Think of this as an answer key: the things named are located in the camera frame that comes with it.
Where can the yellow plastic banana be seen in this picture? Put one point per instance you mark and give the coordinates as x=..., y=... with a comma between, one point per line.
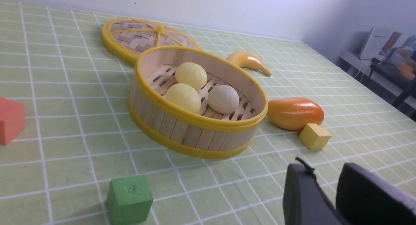
x=247, y=60

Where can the white computer monitor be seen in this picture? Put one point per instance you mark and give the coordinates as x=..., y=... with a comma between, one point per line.
x=374, y=43

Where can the green foam cube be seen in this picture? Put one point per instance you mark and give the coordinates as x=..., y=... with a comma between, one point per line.
x=129, y=200

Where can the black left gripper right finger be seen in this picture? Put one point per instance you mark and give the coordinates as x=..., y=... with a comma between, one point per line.
x=366, y=199

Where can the woven bamboo steamer lid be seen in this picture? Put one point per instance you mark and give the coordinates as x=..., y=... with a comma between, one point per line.
x=127, y=38

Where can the white bun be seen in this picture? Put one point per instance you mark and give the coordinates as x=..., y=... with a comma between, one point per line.
x=223, y=99

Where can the yellow foam cube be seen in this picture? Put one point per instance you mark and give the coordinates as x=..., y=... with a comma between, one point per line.
x=314, y=137

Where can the yellow bun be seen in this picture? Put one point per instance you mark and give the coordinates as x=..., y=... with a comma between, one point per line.
x=184, y=96
x=191, y=74

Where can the bamboo steamer tray yellow rim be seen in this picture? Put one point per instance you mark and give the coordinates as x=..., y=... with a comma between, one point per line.
x=195, y=135

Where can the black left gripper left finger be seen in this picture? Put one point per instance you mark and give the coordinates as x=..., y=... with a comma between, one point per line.
x=304, y=202

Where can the red foam cube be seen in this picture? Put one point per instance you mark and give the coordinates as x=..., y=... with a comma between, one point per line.
x=12, y=120

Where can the orange plastic mango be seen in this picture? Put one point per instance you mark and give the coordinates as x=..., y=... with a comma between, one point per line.
x=294, y=113

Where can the background desk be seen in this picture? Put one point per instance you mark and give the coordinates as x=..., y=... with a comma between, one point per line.
x=384, y=78

